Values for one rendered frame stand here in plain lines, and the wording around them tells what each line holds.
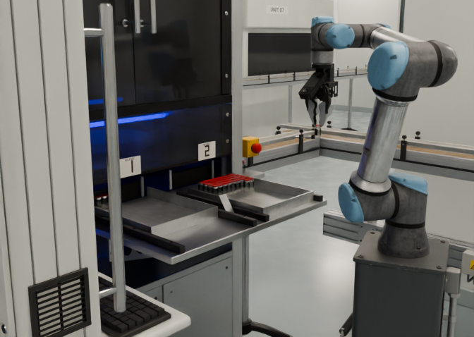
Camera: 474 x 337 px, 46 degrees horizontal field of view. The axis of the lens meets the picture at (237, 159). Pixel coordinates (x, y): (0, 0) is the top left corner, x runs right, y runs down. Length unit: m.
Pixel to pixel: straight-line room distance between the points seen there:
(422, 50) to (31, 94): 0.93
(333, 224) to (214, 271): 0.88
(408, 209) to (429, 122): 1.52
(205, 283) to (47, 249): 1.20
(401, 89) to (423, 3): 1.76
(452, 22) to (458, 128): 0.54
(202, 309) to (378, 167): 0.96
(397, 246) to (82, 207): 0.99
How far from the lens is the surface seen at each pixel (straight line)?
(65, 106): 1.01
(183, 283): 2.09
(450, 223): 3.25
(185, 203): 1.83
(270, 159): 2.48
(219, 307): 2.27
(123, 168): 1.79
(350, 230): 2.84
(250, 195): 1.96
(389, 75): 1.42
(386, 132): 1.52
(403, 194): 1.68
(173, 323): 1.30
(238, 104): 2.12
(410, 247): 1.73
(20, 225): 1.01
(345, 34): 1.78
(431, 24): 3.16
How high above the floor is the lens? 1.43
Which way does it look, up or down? 12 degrees down
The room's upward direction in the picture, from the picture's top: straight up
